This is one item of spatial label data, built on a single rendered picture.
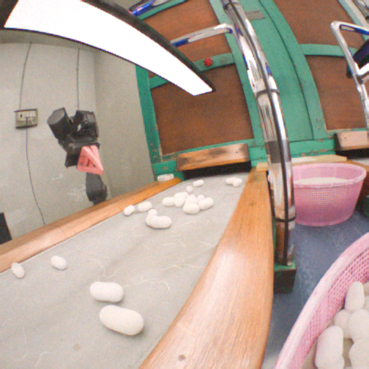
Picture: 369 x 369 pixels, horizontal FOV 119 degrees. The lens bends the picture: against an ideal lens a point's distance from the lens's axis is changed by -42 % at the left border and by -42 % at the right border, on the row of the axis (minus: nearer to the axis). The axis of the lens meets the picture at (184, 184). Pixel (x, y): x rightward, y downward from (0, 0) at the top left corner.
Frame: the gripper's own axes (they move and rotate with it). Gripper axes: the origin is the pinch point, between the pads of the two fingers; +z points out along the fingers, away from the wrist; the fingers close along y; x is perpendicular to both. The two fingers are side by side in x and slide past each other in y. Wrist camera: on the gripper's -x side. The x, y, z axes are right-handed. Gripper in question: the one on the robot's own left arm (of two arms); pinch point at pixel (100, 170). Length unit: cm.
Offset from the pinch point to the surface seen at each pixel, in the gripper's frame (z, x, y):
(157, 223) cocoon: 20.7, -3.5, -6.0
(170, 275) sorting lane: 27.5, -7.6, -16.8
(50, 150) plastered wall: -168, 84, 73
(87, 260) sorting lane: 17.4, 0.9, -17.7
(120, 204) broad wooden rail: 5.3, 8.8, 5.7
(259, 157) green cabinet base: 30, -17, 45
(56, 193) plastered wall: -134, 126, 70
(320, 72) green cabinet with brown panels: 36, -66, 46
